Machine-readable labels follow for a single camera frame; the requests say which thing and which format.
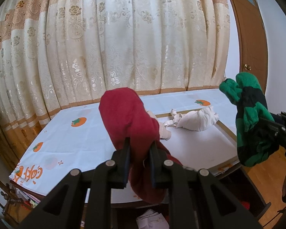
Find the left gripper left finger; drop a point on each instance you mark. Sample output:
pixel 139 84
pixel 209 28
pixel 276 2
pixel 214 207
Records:
pixel 120 173

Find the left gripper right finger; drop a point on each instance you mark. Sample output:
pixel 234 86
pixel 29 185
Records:
pixel 158 172

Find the beige dotted underwear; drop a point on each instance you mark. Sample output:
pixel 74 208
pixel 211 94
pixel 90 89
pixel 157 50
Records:
pixel 163 132

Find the green black striped underwear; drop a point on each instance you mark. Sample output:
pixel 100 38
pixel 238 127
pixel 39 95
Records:
pixel 246 94

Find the dark red underwear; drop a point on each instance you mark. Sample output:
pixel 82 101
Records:
pixel 124 116

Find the white persimmon print tablecloth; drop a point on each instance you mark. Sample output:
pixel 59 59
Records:
pixel 77 139

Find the shallow cardboard box tray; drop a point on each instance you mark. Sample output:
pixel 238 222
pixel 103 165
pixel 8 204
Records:
pixel 214 149

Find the brass door knob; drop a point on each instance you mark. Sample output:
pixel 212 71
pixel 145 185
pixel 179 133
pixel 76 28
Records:
pixel 247 67

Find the brown wooden door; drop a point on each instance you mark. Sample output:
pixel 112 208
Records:
pixel 252 39

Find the beige floral curtain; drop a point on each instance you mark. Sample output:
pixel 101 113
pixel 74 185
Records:
pixel 56 54

